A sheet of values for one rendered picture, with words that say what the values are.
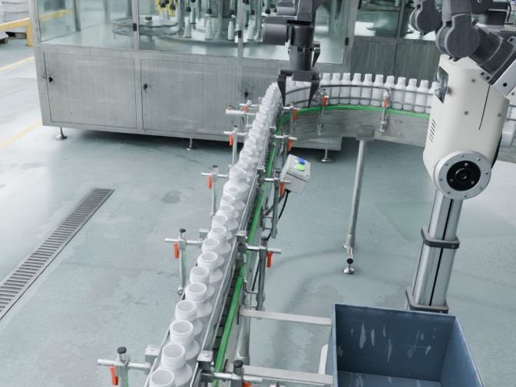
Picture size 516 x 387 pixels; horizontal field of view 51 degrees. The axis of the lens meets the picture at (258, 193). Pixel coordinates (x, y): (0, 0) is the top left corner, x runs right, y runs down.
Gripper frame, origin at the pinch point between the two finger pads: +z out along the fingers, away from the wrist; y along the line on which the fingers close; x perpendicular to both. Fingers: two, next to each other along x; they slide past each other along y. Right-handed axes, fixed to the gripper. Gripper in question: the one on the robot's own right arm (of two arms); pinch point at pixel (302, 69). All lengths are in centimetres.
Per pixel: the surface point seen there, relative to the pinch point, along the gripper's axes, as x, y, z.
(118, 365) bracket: 112, 27, 32
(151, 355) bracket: 112, 21, 29
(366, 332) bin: 67, -23, 53
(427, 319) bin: 68, -37, 47
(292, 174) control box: 20.5, 0.0, 29.8
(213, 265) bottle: 87, 14, 25
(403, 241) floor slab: -148, -78, 139
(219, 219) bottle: 66, 16, 25
